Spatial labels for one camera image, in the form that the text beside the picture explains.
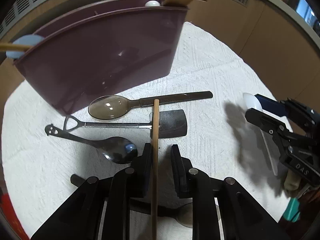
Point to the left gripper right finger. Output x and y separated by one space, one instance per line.
180 171

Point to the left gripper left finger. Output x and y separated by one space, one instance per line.
141 176

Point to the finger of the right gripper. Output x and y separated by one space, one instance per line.
266 122
272 106

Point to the wooden chopstick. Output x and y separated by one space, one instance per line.
154 195
14 47

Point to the black metal smiley spoon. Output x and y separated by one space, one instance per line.
118 150

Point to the metal shovel-shaped spoon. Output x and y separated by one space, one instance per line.
172 124

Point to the translucent brown plastic spoon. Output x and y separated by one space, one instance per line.
114 106

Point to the small white spoon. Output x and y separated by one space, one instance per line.
152 3

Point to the gloved right hand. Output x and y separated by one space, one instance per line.
294 185

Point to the white textured cloth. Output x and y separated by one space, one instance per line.
37 168

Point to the maroon plastic utensil holder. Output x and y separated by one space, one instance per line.
101 49

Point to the red floor mat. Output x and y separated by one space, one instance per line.
11 217

